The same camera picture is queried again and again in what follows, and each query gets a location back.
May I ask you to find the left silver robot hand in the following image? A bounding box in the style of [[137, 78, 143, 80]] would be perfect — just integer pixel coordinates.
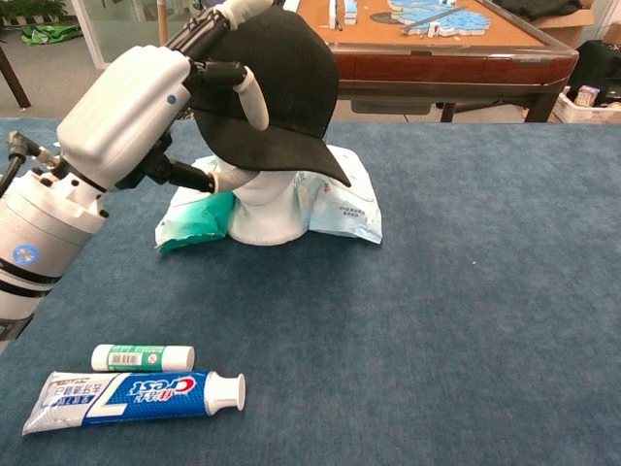
[[56, 0, 273, 195]]

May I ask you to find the black baseball cap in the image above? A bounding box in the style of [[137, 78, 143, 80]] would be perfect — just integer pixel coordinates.
[[186, 8, 352, 189]]

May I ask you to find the white foam mannequin head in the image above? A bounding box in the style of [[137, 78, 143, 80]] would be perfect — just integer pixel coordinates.
[[220, 164, 308, 248]]

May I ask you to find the wooden pole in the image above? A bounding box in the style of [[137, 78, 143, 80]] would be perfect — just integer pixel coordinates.
[[157, 0, 171, 48]]

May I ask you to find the green bag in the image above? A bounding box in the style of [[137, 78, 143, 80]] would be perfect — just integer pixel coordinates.
[[19, 23, 83, 48]]

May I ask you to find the dark desk leg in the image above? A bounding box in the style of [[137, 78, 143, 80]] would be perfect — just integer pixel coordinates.
[[0, 46, 32, 111]]

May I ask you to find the green white wet wipes pack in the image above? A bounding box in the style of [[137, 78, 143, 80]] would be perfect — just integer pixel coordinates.
[[154, 154, 239, 254]]

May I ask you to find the light blue wipes pack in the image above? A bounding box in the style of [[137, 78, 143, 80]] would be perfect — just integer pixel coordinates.
[[293, 144, 383, 246]]

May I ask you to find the small green white tube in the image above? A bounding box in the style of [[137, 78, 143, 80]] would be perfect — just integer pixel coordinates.
[[90, 344, 196, 373]]

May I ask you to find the blue white toothpaste tube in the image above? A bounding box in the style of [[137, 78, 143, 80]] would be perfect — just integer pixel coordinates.
[[21, 370, 246, 437]]

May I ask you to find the brown mahjong table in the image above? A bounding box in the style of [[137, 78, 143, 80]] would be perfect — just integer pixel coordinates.
[[295, 0, 580, 123]]

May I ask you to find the blue mahjong tile pile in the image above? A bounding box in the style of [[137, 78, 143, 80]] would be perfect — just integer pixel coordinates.
[[387, 0, 491, 38]]

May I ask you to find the blue carpet table cover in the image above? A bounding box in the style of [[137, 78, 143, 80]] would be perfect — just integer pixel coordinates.
[[0, 117, 621, 466]]

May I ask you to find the black cloth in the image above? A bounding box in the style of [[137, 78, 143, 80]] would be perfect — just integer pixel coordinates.
[[492, 0, 583, 21]]

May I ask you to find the cardboard box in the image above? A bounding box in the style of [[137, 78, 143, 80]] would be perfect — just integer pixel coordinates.
[[533, 7, 596, 50]]

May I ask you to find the white plastic crate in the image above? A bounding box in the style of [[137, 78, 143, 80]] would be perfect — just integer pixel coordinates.
[[552, 85, 621, 125]]

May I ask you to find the black bag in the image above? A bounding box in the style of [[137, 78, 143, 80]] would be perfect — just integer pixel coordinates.
[[567, 39, 621, 106]]

